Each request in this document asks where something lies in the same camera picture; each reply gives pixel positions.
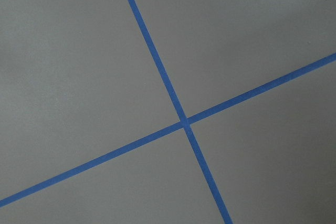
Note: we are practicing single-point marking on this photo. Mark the blue tape grid lines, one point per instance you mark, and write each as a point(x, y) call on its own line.
point(184, 123)

